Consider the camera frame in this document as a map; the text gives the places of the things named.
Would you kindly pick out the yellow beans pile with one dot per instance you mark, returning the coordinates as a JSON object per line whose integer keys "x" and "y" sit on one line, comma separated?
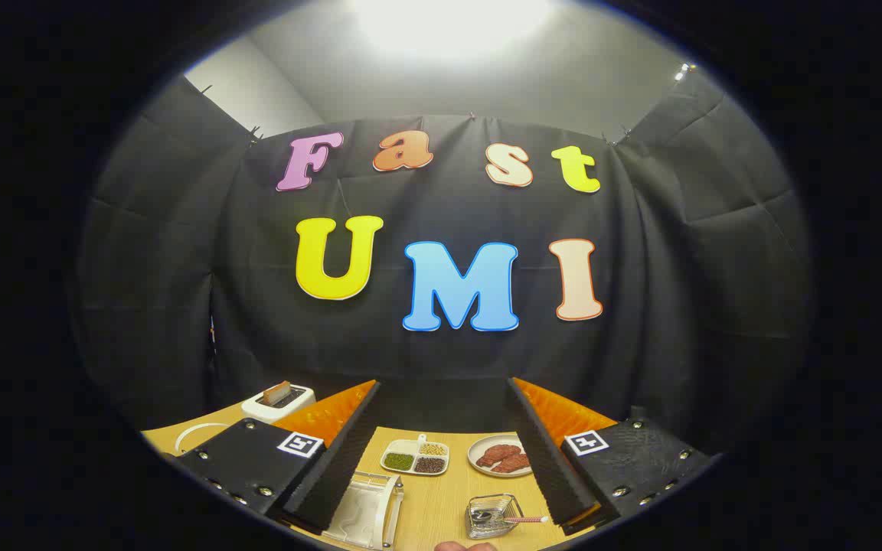
{"x": 432, "y": 449}

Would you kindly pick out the green beans pile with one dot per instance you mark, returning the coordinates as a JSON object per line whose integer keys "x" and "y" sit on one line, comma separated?
{"x": 399, "y": 461}

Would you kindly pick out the white divided dish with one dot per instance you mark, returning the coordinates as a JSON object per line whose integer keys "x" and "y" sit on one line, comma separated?
{"x": 400, "y": 445}

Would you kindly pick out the white toaster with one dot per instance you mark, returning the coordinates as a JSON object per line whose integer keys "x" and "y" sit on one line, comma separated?
{"x": 257, "y": 409}

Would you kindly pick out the brown bread slice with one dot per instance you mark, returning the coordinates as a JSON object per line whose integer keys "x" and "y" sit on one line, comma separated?
{"x": 277, "y": 392}

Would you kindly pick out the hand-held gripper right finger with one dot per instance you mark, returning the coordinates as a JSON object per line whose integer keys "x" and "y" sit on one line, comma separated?
{"x": 548, "y": 474}

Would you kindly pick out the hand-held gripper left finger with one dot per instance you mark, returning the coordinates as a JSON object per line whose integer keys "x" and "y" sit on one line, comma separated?
{"x": 341, "y": 482}

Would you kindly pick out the dark red beans pile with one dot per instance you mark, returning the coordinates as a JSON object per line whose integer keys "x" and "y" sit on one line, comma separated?
{"x": 429, "y": 464}

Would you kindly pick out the beige plate with meat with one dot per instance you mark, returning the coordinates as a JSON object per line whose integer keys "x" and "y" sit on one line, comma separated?
{"x": 479, "y": 448}

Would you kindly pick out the brown meat piece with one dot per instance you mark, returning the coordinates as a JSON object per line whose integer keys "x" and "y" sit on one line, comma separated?
{"x": 496, "y": 454}
{"x": 514, "y": 464}

